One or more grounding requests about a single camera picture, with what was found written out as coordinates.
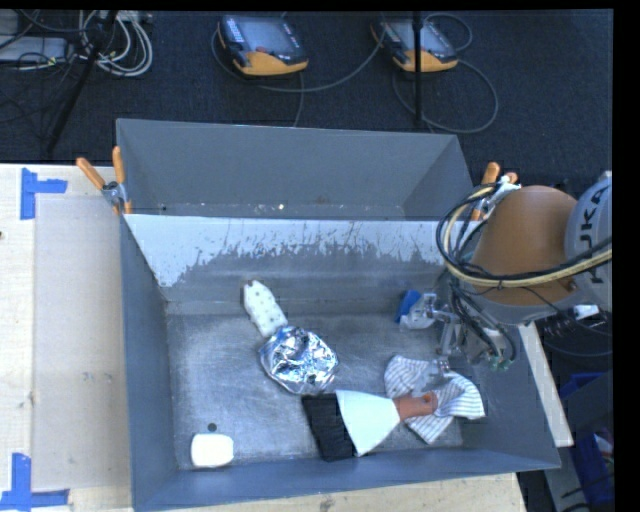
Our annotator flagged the pale wood flat board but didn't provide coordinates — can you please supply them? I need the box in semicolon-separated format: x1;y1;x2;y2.
30;194;132;494

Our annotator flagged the white soap bar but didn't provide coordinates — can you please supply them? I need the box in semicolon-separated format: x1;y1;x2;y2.
190;432;236;469

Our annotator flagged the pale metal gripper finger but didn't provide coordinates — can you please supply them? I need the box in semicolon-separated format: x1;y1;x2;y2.
398;293;442;331
415;358;452;397

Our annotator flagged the crumpled silver foil ball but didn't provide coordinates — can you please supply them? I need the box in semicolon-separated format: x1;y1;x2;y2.
257;324;340;397

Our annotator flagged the white dotted foam piece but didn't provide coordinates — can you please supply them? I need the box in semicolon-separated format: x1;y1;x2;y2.
243;279;290;339

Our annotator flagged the white striped cloth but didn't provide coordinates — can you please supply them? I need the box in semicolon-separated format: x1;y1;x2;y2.
383;354;487;446

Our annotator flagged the grey metal bin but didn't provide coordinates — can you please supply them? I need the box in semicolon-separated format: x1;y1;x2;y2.
114;118;562;512

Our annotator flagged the white brush with orange handle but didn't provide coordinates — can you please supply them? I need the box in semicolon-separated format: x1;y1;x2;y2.
301;388;440;463

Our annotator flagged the small blue plastic piece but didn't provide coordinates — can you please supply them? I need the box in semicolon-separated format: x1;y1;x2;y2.
394;288;422;324

